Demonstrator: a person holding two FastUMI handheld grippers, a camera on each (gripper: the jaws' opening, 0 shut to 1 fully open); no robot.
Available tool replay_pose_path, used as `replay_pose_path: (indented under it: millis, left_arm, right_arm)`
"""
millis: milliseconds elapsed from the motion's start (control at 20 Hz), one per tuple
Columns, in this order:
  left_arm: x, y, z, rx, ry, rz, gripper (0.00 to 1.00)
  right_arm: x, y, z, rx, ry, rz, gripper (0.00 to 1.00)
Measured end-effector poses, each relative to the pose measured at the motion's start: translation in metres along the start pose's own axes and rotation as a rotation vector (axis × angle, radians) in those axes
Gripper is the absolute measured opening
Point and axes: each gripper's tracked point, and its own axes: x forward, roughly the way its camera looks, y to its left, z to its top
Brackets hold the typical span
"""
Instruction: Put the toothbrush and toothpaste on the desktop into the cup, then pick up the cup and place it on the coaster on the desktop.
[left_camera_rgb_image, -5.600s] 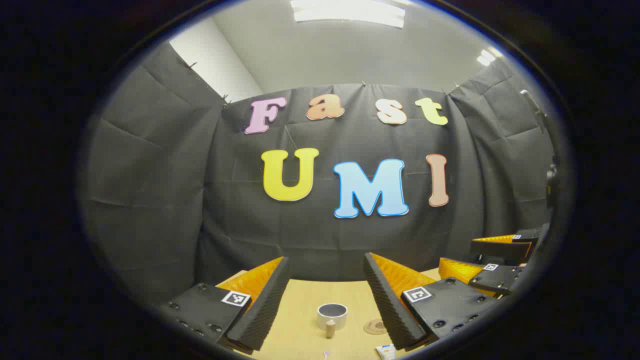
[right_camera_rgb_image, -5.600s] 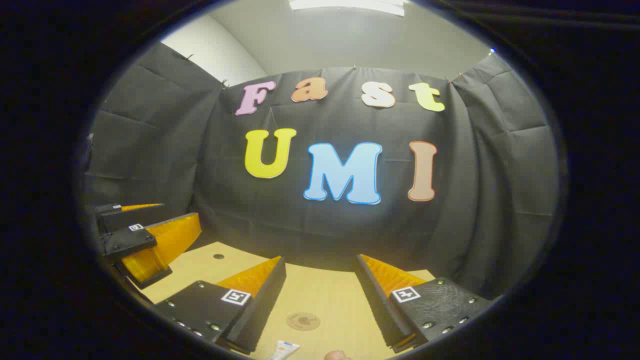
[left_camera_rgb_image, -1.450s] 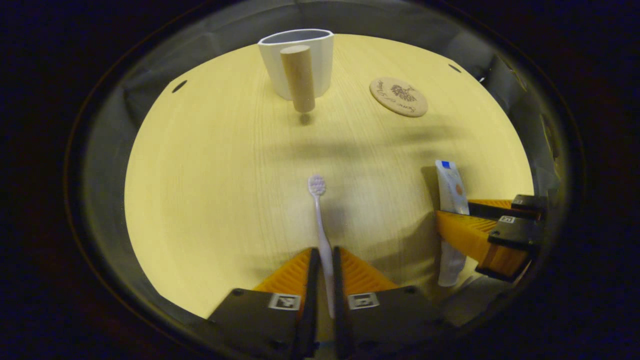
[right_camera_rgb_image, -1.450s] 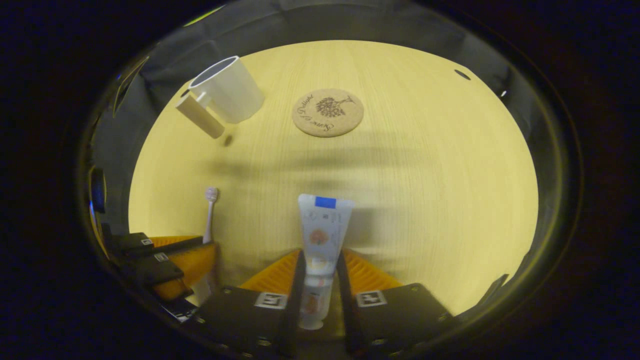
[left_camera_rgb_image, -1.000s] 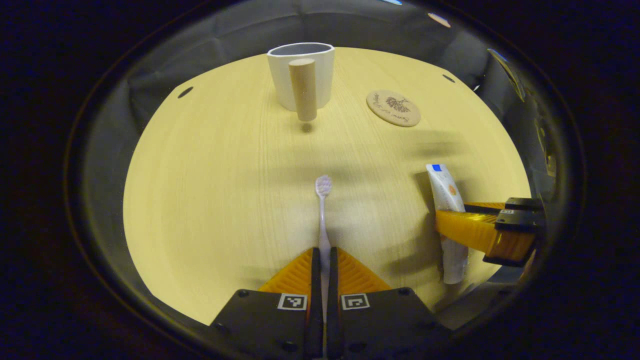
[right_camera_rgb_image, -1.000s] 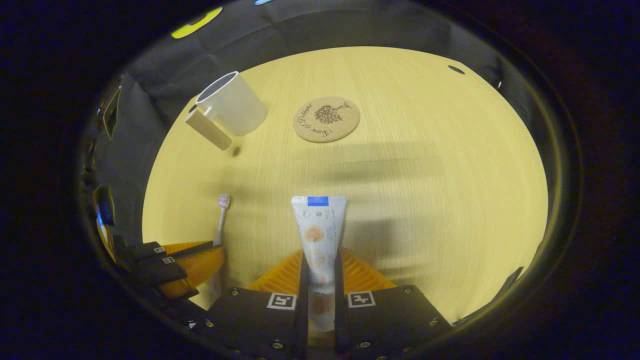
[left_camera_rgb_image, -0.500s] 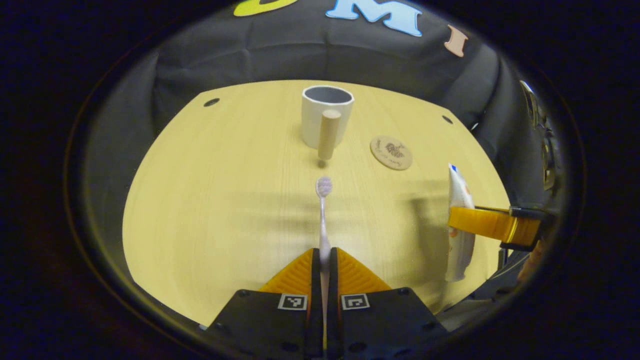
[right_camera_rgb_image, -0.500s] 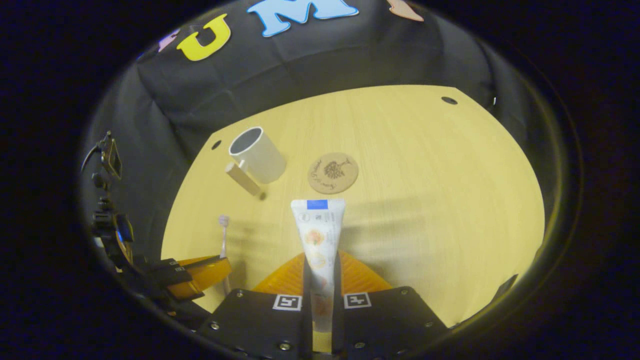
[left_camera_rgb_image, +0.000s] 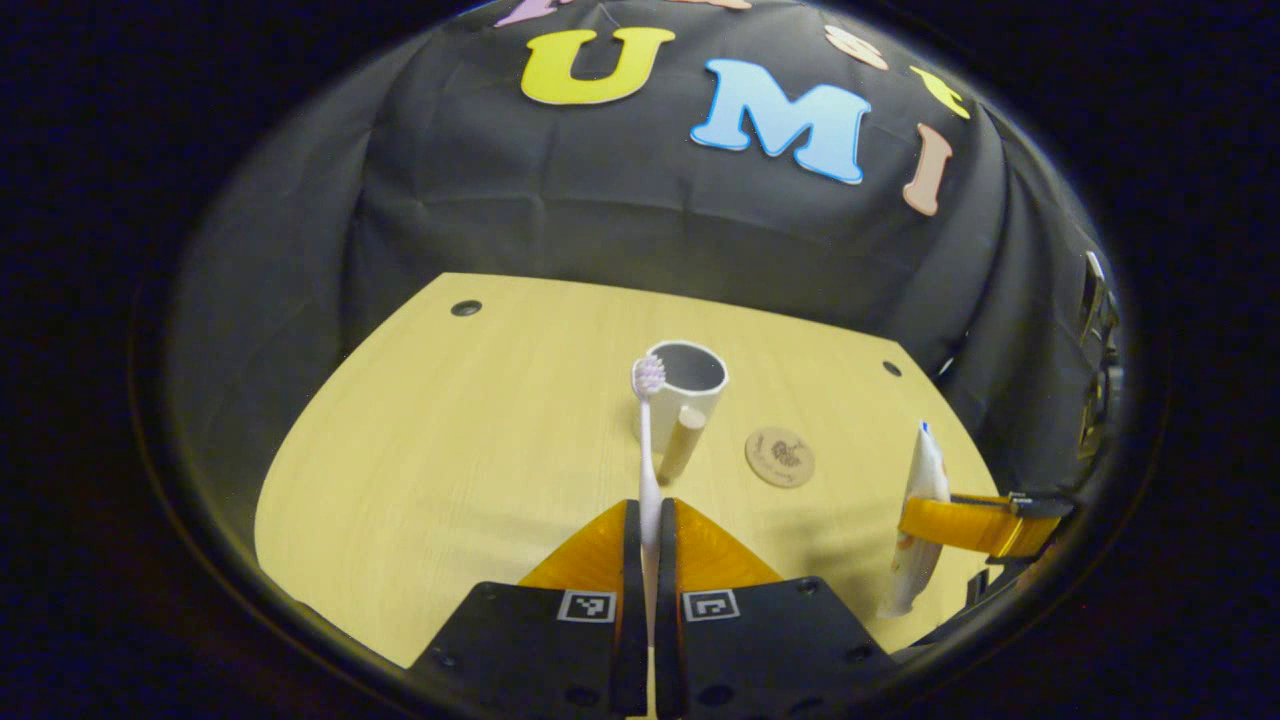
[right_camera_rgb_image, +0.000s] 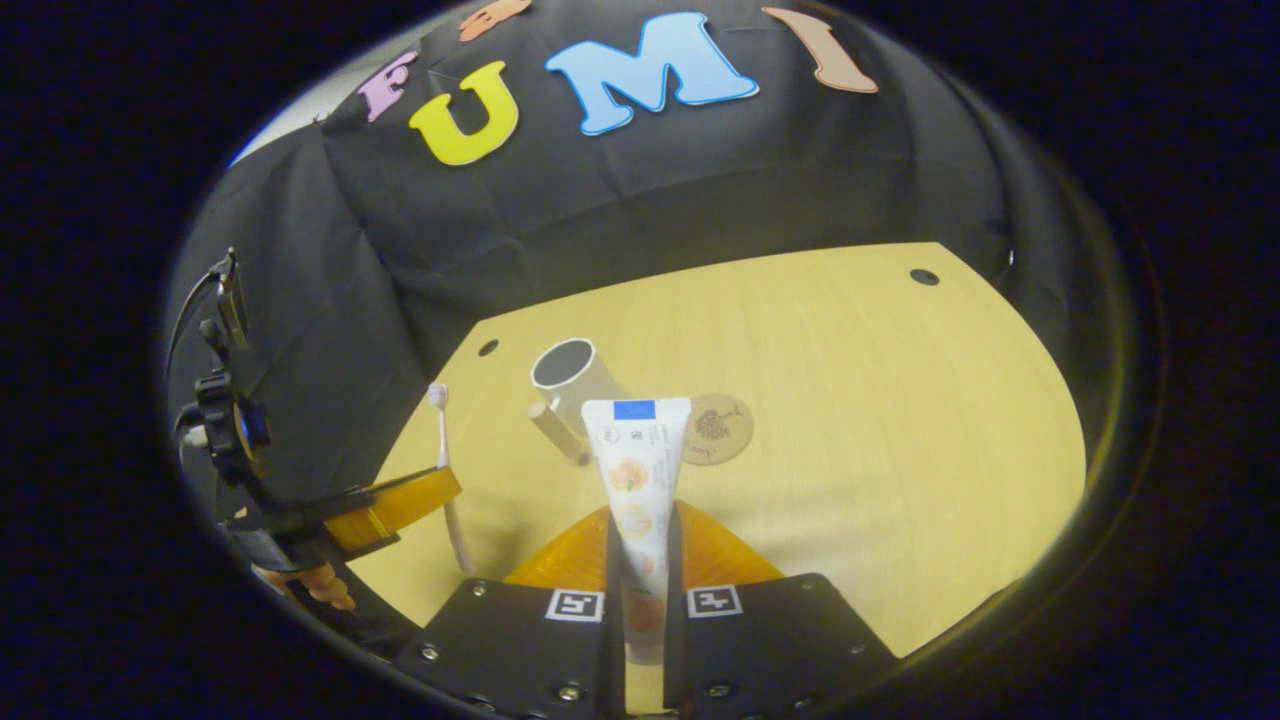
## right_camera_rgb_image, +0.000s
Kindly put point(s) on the white toothpaste tube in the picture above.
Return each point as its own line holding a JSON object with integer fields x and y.
{"x": 637, "y": 470}

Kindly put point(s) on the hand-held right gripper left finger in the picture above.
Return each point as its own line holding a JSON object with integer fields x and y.
{"x": 520, "y": 650}

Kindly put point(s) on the white toothbrush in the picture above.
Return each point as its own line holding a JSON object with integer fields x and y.
{"x": 447, "y": 480}

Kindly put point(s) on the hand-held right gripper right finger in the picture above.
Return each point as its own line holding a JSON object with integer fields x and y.
{"x": 780, "y": 650}

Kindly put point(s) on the white cup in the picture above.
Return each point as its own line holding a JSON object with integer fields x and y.
{"x": 575, "y": 385}

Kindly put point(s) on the black backdrop cloth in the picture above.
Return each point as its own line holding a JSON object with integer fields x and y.
{"x": 650, "y": 190}

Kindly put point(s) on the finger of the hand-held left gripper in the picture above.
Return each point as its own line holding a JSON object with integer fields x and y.
{"x": 400, "y": 505}

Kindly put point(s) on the round brown coaster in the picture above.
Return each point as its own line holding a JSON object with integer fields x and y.
{"x": 718, "y": 428}

